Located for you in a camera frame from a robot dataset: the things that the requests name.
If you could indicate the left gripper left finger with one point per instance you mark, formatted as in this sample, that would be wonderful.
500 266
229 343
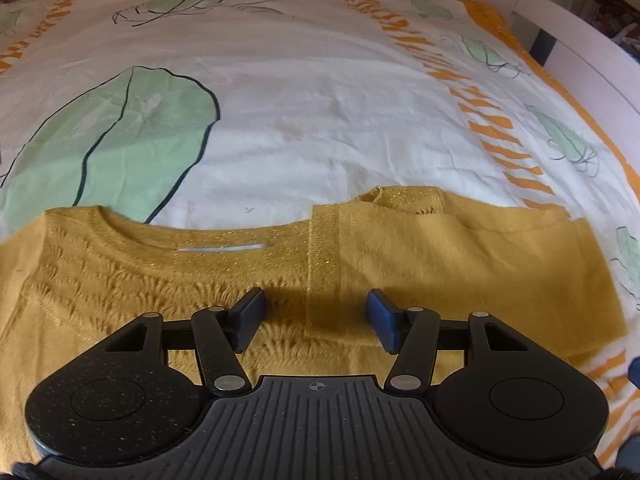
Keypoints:
220 335

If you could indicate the white patterned duvet cover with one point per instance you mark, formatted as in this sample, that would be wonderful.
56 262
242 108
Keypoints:
208 115

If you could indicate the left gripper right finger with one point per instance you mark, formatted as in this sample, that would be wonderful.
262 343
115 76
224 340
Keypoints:
411 336

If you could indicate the mustard yellow knit sweater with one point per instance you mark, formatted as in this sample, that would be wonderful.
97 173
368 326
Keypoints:
73 275

